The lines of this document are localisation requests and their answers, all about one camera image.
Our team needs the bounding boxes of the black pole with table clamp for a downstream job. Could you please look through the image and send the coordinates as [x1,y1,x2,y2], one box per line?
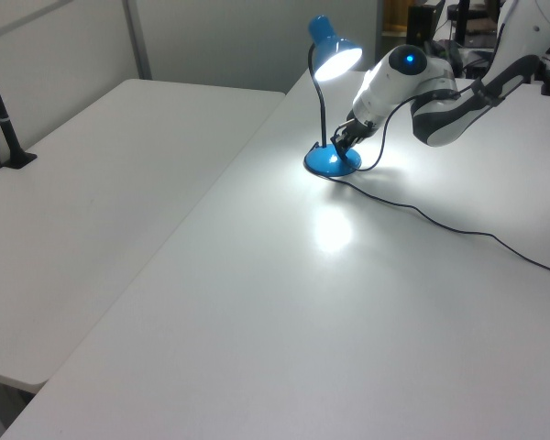
[0,39,39,169]

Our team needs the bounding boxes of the black lamp power cord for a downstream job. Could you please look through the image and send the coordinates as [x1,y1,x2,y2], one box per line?
[332,173,550,277]

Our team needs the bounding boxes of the grey metal partition post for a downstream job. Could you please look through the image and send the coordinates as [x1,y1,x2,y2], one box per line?
[120,0,156,82]

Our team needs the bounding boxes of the blue gooseneck desk lamp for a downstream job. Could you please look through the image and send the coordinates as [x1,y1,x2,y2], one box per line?
[303,15,365,178]

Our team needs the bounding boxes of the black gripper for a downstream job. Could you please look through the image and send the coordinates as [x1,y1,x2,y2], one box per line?
[330,117,378,163]

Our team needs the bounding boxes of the black upright mount pole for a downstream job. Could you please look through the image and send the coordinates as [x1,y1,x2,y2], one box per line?
[447,0,472,47]

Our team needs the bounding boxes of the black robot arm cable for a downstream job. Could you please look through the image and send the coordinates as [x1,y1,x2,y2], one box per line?
[353,89,464,171]

